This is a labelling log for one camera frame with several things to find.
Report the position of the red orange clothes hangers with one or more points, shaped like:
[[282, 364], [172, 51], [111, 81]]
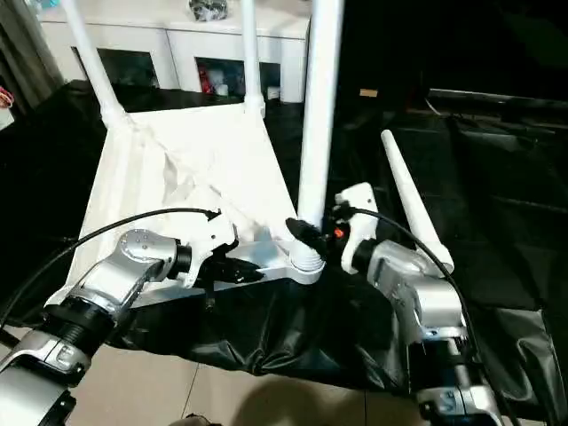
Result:
[[5, 97]]

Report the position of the small white jar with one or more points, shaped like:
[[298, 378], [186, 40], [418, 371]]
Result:
[[222, 89], [273, 93]]

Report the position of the dark furniture with brass label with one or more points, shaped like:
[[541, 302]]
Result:
[[444, 40]]

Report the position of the black plastic mat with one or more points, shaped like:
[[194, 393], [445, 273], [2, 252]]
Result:
[[488, 199]]

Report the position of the white plastic table leg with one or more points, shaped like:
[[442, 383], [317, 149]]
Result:
[[319, 111], [250, 53], [95, 66], [410, 199]]

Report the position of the white glass-door cabinet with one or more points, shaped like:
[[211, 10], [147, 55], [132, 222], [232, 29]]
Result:
[[177, 35]]

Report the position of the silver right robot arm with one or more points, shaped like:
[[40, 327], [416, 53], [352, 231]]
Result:
[[421, 293]]

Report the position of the white plastic table top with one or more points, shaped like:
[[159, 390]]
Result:
[[199, 155]]

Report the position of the red box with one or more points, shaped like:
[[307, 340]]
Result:
[[203, 80]]

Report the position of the dark patterned bundle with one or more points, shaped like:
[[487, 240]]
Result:
[[208, 10]]

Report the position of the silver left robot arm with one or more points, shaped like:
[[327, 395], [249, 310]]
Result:
[[128, 262]]

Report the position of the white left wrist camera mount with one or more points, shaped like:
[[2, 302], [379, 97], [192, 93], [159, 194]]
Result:
[[208, 235]]

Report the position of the black horizontal bar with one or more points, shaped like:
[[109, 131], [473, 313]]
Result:
[[497, 97]]

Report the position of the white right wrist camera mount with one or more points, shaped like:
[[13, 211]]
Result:
[[361, 213]]

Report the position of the grey curtain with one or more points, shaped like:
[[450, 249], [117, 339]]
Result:
[[26, 53]]

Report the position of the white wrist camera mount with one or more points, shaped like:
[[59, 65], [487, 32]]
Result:
[[361, 213], [208, 235]]

